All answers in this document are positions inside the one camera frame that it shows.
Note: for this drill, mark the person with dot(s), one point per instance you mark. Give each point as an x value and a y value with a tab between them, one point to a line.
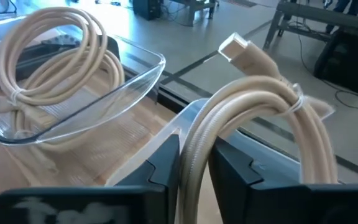
346	5

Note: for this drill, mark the desk with dark legs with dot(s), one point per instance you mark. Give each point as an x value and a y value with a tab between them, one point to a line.
197	9

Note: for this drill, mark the clear transparent plastic bin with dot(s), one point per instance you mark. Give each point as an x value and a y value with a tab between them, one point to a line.
129	93

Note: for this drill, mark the desk with grey metal frame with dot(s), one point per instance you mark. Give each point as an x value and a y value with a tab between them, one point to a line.
322	17

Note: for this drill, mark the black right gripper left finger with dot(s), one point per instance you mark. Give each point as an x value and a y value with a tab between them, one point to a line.
89	205

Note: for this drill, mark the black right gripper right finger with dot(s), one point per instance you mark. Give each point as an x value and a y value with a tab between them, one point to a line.
291	205

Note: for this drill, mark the black computer tower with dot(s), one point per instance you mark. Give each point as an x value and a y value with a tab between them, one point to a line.
346	59
146	8

